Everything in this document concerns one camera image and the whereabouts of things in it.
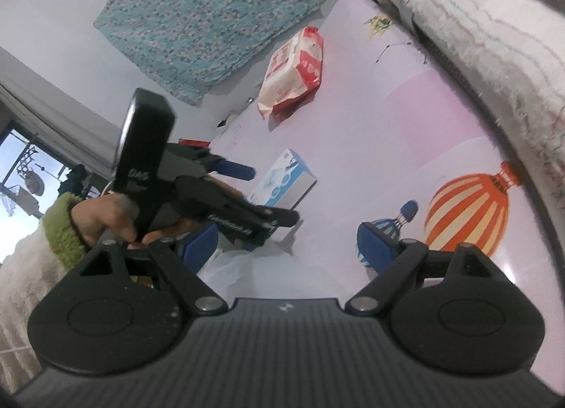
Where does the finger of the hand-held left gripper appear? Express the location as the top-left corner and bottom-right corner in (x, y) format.
(174, 176), (302, 246)
(201, 156), (257, 182)

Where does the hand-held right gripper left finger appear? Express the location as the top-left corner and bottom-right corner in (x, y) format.
(77, 223), (228, 316)

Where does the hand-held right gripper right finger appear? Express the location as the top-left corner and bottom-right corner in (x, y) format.
(344, 222), (504, 316)

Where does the blue white box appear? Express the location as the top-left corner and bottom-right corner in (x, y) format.
(247, 149), (317, 210)

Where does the white plastic bag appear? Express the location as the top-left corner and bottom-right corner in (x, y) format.
(198, 238), (376, 303)

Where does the person's left forearm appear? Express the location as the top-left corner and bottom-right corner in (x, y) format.
(0, 193), (88, 349)

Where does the person's left hand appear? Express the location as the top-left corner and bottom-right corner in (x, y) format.
(71, 193), (212, 252)

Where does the grey curtain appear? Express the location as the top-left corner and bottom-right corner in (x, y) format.
(0, 46), (129, 170)

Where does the red white wet wipes packet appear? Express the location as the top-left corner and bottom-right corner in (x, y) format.
(257, 26), (325, 120)

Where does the window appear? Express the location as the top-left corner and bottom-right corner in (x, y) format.
(0, 128), (77, 264)

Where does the white plaid fleece blanket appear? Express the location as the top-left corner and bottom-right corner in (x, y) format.
(362, 0), (565, 197)

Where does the teal patterned wall cloth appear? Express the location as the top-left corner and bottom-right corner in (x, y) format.
(94, 0), (321, 105)

